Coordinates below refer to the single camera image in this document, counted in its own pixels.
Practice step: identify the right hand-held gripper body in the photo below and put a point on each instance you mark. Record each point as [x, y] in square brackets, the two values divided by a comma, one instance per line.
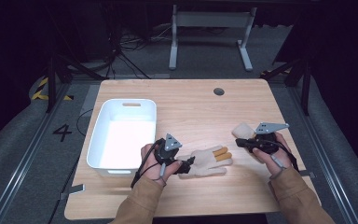
[265, 141]

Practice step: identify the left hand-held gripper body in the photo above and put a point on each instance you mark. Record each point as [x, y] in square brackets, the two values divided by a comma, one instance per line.
[167, 152]

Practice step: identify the white plastic bin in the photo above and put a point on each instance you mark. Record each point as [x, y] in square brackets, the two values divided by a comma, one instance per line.
[127, 140]

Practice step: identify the person's left hand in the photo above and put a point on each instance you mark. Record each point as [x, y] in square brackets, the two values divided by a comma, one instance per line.
[150, 165]

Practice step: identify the person's right hand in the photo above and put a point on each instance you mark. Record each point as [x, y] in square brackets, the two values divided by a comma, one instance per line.
[279, 161]

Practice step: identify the grey tape piece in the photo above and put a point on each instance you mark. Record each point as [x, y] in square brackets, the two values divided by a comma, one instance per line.
[307, 174]
[74, 189]

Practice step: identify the black metal stand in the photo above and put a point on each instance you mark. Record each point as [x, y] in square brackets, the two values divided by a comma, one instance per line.
[52, 81]
[304, 81]

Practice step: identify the grey metal desk frame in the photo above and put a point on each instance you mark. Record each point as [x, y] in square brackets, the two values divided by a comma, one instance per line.
[211, 19]

